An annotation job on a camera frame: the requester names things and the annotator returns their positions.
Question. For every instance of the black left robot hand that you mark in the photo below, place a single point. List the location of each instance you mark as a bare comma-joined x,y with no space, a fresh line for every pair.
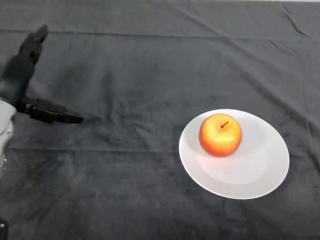
20,75

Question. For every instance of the red yellow apple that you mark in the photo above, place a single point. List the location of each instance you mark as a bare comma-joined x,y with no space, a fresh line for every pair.
220,136

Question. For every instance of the white round plate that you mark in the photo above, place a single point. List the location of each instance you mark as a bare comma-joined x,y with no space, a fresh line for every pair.
250,170

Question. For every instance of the black table cloth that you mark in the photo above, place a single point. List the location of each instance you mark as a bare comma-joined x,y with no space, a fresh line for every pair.
150,75

